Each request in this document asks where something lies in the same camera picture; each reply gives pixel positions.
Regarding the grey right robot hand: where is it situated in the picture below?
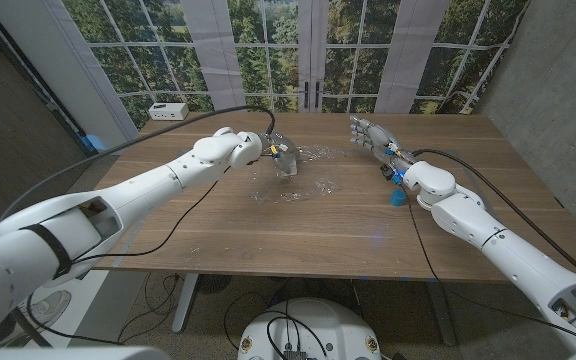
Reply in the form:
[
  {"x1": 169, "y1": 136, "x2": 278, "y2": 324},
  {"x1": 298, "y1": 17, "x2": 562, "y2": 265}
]
[{"x1": 349, "y1": 115, "x2": 415, "y2": 174}]

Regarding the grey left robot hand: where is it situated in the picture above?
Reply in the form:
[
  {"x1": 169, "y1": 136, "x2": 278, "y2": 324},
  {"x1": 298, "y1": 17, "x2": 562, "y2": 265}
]
[{"x1": 257, "y1": 130, "x2": 302, "y2": 175}]

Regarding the small white box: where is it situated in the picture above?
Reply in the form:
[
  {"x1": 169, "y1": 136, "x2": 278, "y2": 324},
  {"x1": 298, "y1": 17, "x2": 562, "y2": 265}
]
[{"x1": 278, "y1": 158, "x2": 300, "y2": 178}]

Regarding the clear plastic wrap sheet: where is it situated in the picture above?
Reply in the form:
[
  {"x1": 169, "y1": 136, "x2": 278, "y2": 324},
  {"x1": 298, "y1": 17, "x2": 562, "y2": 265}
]
[{"x1": 247, "y1": 144, "x2": 342, "y2": 206}]

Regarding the printed forest window backdrop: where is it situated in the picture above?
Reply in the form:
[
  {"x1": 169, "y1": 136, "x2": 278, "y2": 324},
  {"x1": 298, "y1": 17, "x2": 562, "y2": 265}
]
[{"x1": 60, "y1": 0, "x2": 532, "y2": 132}]

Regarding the white power strip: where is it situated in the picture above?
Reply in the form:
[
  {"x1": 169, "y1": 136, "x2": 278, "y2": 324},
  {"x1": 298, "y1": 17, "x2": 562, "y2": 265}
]
[{"x1": 148, "y1": 102, "x2": 190, "y2": 122}]

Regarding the dark round floor object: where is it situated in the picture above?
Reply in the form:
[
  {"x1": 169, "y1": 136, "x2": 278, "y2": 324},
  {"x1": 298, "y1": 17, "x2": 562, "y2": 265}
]
[{"x1": 195, "y1": 273, "x2": 233, "y2": 295}]

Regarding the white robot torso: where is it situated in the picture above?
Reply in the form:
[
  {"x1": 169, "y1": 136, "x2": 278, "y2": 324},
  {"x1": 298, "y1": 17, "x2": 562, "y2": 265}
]
[{"x1": 237, "y1": 297, "x2": 383, "y2": 360}]

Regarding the grey table leg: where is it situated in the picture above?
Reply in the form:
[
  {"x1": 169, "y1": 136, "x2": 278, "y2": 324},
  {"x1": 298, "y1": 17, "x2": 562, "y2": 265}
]
[
  {"x1": 425, "y1": 281, "x2": 458, "y2": 347},
  {"x1": 171, "y1": 273, "x2": 200, "y2": 334}
]

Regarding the blue tape piece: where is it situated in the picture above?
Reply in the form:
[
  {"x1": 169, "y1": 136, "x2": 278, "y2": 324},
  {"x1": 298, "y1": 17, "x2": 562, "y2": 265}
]
[{"x1": 80, "y1": 133, "x2": 108, "y2": 152}]

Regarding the white printed floor mat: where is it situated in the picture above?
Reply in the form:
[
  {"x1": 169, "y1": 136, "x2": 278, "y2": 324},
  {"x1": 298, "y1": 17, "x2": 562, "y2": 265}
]
[{"x1": 0, "y1": 269, "x2": 150, "y2": 349}]

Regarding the grey white sneaker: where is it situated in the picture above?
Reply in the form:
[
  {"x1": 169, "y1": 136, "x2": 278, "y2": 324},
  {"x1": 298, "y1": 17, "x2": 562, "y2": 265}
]
[{"x1": 0, "y1": 289, "x2": 72, "y2": 349}]

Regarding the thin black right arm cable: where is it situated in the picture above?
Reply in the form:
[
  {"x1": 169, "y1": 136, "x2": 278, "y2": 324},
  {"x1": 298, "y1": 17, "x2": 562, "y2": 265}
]
[{"x1": 402, "y1": 187, "x2": 576, "y2": 348}]

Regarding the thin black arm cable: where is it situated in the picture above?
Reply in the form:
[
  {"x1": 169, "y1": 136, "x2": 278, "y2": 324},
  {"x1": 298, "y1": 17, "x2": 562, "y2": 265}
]
[
  {"x1": 25, "y1": 167, "x2": 232, "y2": 347},
  {"x1": 402, "y1": 187, "x2": 576, "y2": 348}
]

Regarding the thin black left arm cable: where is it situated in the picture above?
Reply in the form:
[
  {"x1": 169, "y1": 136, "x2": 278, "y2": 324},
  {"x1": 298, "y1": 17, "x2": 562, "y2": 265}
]
[{"x1": 25, "y1": 167, "x2": 232, "y2": 347}]

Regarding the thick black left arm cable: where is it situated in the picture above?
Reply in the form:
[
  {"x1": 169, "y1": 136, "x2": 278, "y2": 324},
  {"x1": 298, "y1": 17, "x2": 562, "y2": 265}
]
[{"x1": 0, "y1": 104, "x2": 277, "y2": 222}]

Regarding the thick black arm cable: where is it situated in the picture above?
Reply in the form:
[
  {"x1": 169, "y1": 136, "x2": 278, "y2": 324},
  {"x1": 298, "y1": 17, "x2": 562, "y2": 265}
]
[
  {"x1": 0, "y1": 104, "x2": 277, "y2": 222},
  {"x1": 411, "y1": 147, "x2": 576, "y2": 282}
]

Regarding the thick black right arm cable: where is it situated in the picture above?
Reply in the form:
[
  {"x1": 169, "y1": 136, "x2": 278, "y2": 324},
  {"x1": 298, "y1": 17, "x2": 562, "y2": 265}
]
[{"x1": 411, "y1": 147, "x2": 576, "y2": 282}]

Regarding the black torso cable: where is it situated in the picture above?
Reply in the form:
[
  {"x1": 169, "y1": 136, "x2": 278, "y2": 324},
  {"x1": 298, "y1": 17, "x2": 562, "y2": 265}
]
[{"x1": 222, "y1": 291, "x2": 330, "y2": 360}]

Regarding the black floor cable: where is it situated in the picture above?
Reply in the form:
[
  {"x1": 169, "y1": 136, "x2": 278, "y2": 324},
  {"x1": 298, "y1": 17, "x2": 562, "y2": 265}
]
[{"x1": 116, "y1": 272, "x2": 192, "y2": 346}]

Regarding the dark wall rail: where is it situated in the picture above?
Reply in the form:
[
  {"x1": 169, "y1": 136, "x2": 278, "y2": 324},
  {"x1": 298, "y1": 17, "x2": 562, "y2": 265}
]
[{"x1": 0, "y1": 0, "x2": 97, "y2": 164}]

